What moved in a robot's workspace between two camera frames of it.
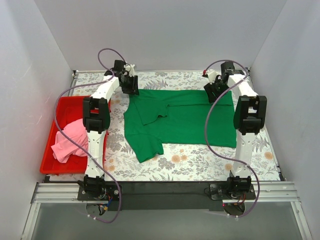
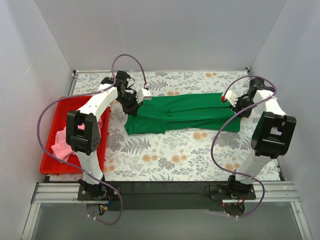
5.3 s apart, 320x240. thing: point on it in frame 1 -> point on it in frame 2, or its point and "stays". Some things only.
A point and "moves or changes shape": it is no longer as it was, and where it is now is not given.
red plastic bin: (68, 108) stays
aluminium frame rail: (67, 193) stays
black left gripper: (130, 85) -> (131, 106)
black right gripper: (214, 91) -> (238, 106)
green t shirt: (155, 117) moves or changes shape
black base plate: (190, 196) stays
